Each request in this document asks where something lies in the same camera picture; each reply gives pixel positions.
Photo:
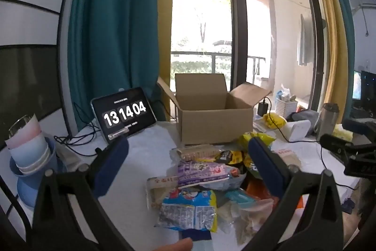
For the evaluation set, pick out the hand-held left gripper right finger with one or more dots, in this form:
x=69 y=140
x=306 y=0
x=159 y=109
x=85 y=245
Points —
x=264 y=162

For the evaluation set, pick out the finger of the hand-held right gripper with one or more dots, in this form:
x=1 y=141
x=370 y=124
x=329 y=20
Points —
x=335 y=143
x=358 y=126

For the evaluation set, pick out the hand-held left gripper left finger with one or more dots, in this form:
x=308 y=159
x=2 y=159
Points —
x=113 y=162

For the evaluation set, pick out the white sandwich packet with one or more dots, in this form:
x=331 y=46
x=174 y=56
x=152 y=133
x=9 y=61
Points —
x=158 y=195
x=194 y=153

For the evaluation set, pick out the clear plastic snack bag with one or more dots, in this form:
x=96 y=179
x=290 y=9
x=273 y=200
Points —
x=252 y=218
x=235 y=182

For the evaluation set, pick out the cardboard box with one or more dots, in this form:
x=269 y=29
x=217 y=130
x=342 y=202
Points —
x=211 y=124

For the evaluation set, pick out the blue snack packet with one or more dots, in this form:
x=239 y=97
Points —
x=188 y=209

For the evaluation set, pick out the person's left hand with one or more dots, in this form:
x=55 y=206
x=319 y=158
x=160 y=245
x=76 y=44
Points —
x=173 y=245

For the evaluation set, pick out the yellow plastic bag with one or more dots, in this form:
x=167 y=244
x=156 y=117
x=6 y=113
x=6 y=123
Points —
x=274 y=121
x=342 y=133

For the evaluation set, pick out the yellow green snack packet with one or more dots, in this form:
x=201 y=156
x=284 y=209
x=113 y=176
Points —
x=268 y=139

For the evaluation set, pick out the steel thermos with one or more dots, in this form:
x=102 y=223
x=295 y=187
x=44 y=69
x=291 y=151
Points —
x=326 y=121

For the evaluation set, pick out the beige snack packet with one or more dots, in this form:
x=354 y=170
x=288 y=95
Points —
x=289 y=158

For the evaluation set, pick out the orange snack packet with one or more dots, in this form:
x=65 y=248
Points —
x=258 y=190

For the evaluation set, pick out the computer monitor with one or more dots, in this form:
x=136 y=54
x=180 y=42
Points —
x=367 y=89

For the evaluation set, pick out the white box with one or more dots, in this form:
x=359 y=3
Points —
x=296 y=132

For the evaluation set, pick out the dark grey cloth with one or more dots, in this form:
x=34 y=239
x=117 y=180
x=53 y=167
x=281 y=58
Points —
x=305 y=115

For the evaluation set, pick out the teal snack packet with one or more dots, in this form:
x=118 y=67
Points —
x=238 y=198

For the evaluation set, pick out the black tablet with clock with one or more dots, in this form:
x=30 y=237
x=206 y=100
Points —
x=123 y=115

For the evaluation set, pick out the black charger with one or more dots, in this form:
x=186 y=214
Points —
x=263 y=109

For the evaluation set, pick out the white woven basket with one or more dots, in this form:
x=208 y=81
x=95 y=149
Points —
x=286 y=108

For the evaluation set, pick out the purple snack packet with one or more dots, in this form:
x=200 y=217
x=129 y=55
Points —
x=202 y=173

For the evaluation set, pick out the light blue plastic cup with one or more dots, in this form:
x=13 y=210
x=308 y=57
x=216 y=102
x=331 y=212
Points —
x=29 y=152

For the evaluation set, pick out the blue plastic bowl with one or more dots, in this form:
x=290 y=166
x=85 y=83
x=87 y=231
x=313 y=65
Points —
x=32 y=189

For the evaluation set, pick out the pink plastic cup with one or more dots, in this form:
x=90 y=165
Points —
x=26 y=136

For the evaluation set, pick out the teal curtain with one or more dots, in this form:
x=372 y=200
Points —
x=117 y=18
x=346 y=33

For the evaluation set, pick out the yellow curtain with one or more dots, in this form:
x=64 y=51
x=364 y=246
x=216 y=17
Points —
x=329 y=33
x=166 y=18

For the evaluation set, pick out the dark blue packet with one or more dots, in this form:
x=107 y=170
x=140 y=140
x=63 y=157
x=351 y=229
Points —
x=196 y=234

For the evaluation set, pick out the pale hanging towel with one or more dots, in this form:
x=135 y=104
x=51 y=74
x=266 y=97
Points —
x=304 y=39

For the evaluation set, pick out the black balcony railing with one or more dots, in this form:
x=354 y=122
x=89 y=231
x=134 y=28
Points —
x=213 y=62

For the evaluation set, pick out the white air conditioner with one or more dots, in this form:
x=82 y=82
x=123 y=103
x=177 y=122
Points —
x=367 y=2

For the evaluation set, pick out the dark window frame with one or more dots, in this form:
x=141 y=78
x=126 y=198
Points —
x=236 y=18

